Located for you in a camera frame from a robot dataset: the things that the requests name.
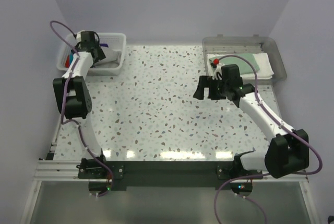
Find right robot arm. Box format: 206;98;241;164
193;64;309;179

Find grey towel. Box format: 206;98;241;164
93;47;122;68

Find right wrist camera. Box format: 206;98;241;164
211;58;224;80

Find white plastic basket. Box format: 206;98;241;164
56;32;126;76

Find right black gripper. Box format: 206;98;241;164
194;75;230;100

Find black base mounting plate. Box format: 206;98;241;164
76;159;263;192

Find clear grey plastic bin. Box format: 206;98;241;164
202;35;287;84

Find white towel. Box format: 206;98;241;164
207;53;274;80

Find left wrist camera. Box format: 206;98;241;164
74;30;84;42

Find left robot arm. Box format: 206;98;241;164
53;31;109;179

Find colourful striped towel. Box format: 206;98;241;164
64;53;73;68

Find mint green towel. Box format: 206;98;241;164
220;53;260;75

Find aluminium frame rail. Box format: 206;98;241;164
32;140;310;183

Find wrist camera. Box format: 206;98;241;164
211;58;224;80
74;30;84;42

